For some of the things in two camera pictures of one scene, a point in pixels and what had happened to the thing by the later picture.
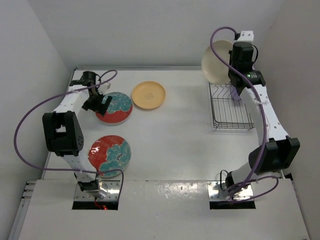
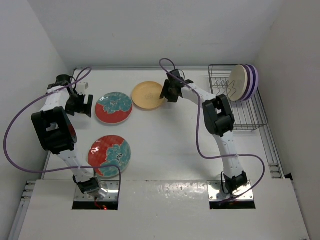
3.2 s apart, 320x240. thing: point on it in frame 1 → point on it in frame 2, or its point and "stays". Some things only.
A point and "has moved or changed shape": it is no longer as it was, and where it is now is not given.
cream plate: (215, 70) has moved or changed shape
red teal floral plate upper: (120, 109) stays
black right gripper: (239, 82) → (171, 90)
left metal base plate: (112, 186) stays
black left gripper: (97, 107) → (83, 108)
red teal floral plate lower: (108, 153) stays
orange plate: (148, 95) stays
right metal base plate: (216, 193) stays
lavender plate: (234, 93) has moved or changed shape
